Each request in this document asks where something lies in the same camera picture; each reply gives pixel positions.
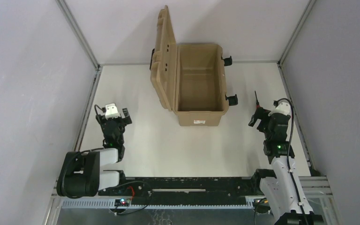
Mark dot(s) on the black upper bin latch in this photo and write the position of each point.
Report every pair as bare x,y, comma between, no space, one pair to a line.
227,61

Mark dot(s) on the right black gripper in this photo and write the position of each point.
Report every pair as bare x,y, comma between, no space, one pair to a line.
262,117

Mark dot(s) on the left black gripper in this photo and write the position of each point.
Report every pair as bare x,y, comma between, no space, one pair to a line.
115,121

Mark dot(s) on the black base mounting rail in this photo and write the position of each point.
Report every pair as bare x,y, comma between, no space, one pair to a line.
185,191

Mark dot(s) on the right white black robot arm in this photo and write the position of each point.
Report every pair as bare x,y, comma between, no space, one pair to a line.
281,185

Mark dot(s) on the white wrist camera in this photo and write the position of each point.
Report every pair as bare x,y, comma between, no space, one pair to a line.
111,111
282,108

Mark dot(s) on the tan plastic storage bin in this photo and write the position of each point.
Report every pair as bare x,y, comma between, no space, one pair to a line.
200,85

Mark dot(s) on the black lower bin latch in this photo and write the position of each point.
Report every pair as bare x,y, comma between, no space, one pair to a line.
232,100

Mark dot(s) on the left aluminium frame post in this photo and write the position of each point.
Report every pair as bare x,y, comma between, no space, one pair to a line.
88,69

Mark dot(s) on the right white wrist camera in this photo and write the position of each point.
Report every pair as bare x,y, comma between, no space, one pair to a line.
282,108

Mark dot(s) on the tan hinged bin lid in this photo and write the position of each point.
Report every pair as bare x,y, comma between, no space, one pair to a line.
163,63

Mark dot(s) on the black bin latch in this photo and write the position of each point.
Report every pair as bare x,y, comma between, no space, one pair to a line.
232,100
227,61

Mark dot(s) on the aluminium frame post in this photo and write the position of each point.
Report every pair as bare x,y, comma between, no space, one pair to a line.
291,84
88,69

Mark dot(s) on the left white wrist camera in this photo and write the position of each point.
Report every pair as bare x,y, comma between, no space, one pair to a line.
111,111

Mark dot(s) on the right aluminium frame post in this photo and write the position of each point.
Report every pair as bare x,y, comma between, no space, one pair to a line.
291,84

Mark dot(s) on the small black circuit board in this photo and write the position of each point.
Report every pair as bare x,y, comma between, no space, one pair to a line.
122,202

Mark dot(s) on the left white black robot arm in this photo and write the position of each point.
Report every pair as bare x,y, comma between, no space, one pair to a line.
81,173

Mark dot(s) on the red black screwdriver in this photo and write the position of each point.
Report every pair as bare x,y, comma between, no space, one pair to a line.
256,102

